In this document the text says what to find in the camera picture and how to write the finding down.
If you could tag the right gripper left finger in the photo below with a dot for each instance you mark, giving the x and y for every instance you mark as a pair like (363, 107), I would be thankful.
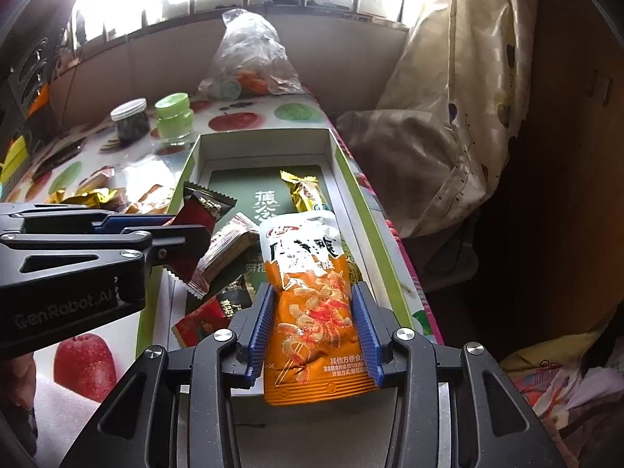
(137, 423)

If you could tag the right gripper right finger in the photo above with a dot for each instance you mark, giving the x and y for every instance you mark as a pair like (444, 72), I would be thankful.
(455, 407)

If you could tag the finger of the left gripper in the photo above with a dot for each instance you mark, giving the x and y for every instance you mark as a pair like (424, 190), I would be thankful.
(177, 247)
(117, 223)

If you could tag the red black small snack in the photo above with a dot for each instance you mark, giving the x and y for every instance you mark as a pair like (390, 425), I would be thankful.
(195, 223)

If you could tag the white pink sesame nougat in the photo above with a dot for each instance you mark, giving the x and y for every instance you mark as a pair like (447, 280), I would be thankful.
(99, 179)

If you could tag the pink white nougat candy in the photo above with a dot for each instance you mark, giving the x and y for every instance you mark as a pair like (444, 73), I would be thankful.
(222, 253)

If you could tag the red snack packet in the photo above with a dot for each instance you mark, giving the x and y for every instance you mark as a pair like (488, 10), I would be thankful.
(215, 313)

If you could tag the long gold rice bar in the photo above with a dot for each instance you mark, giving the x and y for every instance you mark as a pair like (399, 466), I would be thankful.
(305, 192)

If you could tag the orange konjac snack pouch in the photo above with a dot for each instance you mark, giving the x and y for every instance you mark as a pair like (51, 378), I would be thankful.
(313, 353)

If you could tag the person left hand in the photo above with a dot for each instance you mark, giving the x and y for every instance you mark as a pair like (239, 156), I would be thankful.
(18, 388)

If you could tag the silver orange snack pouch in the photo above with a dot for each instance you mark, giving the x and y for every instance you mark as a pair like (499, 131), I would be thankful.
(155, 201)

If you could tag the white foam sheet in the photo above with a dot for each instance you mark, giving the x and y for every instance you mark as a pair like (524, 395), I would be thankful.
(60, 416)

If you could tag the colourful cloth pile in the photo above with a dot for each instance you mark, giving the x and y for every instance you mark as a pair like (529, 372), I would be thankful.
(572, 383)

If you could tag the black smartphone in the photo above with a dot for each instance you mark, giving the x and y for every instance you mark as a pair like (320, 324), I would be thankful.
(59, 157)

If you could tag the green white cardboard box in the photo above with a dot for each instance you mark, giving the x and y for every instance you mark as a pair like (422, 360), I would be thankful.
(246, 165)

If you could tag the dark jar white lid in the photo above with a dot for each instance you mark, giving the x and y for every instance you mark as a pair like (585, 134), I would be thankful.
(131, 120)

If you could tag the green glass jar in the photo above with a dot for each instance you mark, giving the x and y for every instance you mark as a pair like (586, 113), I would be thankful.
(176, 118)

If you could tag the clear plastic bag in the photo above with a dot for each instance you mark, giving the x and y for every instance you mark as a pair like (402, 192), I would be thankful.
(250, 61)

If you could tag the cream patterned curtain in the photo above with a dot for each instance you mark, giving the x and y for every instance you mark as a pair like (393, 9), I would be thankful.
(434, 146)

